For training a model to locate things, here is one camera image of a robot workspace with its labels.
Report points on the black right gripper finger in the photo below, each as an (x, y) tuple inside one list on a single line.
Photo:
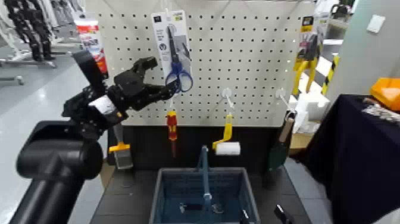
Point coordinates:
[(282, 215), (245, 216)]

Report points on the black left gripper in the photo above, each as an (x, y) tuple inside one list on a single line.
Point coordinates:
[(125, 90)]

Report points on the blue scissors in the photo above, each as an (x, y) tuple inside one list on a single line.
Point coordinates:
[(170, 37)]

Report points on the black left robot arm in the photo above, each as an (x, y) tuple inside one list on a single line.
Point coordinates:
[(59, 159)]

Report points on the blue grey plastic crate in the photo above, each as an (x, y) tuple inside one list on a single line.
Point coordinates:
[(173, 194)]

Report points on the white pegboard hook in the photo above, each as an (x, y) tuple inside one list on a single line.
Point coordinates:
[(172, 102), (281, 95), (227, 95)]

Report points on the red yellow screwdriver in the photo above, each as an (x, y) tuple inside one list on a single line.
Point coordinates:
[(172, 126)]

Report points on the black panel under pegboard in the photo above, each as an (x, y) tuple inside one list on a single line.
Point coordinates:
[(147, 147)]

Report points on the red white tube package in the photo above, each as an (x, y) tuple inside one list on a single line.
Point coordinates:
[(90, 37)]

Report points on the brown cardboard box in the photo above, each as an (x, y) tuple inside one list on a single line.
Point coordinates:
[(300, 141)]

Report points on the black cloth covered table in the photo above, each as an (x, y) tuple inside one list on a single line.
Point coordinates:
[(359, 162)]

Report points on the white perforated pegboard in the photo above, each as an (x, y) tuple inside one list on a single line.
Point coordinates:
[(243, 62)]

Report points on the brown cardboard sheet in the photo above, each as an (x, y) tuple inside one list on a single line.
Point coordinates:
[(106, 175)]

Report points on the white foam blocks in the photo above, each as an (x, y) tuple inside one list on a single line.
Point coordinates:
[(314, 106)]

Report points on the black humanoid robot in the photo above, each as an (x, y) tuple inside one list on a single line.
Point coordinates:
[(31, 28)]

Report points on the silvery bag of parts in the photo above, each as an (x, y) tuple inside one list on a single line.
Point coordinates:
[(381, 112)]

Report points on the orange plastic bin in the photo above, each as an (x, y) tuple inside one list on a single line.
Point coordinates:
[(387, 92)]

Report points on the black yellow striped post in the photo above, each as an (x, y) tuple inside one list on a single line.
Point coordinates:
[(330, 73)]

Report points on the white wall switch plate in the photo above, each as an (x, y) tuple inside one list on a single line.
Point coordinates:
[(375, 24)]

